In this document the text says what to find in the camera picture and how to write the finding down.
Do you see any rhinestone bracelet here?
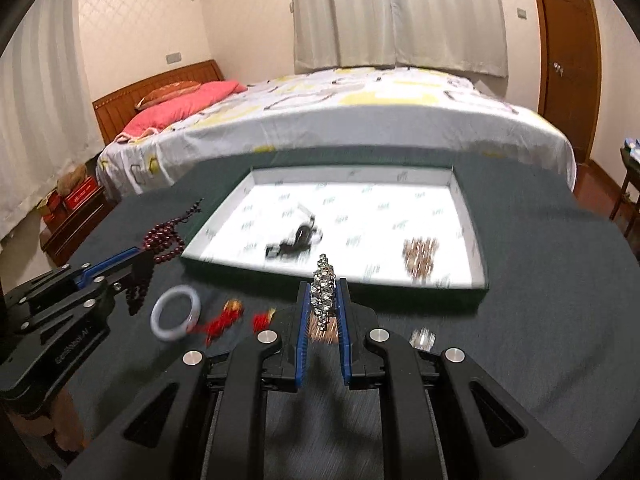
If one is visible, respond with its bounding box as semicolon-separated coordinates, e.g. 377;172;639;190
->
311;254;337;331

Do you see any white jade bangle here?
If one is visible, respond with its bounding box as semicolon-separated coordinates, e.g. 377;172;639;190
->
150;284;202;343

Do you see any bed with patterned sheet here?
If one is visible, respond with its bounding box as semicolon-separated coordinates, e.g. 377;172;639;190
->
95;67;578;196

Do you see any orange patterned pillow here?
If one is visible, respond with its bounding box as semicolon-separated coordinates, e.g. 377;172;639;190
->
135;81;201;110

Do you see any dark red bead necklace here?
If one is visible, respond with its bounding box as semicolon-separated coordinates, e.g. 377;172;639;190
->
125;199;206;317

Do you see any red knot tassel charm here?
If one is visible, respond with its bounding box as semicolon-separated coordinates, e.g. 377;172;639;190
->
192;299;246;347

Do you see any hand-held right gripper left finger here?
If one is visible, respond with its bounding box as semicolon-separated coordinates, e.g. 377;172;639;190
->
65;280;313;480

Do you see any dark grey tablecloth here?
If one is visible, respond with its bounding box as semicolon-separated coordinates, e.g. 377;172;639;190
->
0;145;640;480

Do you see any wooden headboard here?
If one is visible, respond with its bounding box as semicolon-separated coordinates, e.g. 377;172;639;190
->
92;59;224;146

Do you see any wooden chair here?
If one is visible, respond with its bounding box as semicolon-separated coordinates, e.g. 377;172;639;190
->
609;137;640;236

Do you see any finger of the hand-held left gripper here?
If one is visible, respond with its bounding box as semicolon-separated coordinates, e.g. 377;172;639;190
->
7;246;144;308
14;254;154;338

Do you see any black cord necklace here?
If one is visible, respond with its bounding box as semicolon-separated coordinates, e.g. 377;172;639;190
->
265;212;325;261

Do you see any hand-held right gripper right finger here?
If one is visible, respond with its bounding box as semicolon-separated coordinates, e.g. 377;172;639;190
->
335;279;571;480

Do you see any white printed tray box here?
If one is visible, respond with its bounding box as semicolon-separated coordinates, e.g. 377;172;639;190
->
180;164;488;306

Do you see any white window curtain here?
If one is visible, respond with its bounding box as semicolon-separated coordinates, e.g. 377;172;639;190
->
291;0;510;78

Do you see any brown teddy bear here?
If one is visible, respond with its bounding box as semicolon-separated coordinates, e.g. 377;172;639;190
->
56;164;88;195

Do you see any silver crystal ring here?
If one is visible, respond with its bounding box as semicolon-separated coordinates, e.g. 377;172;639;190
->
409;327;436;352

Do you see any brown wooden door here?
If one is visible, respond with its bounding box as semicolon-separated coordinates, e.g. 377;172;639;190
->
527;0;603;163

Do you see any red gift box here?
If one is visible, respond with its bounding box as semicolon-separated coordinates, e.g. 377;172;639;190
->
62;176;97;211

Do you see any pink pillow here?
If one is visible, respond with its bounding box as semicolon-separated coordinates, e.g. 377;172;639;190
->
122;80;248;136

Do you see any dark wooden nightstand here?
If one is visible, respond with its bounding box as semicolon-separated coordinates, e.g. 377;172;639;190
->
40;187;108;267

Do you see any white side curtain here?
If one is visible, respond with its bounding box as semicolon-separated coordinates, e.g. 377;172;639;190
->
0;0;108;241

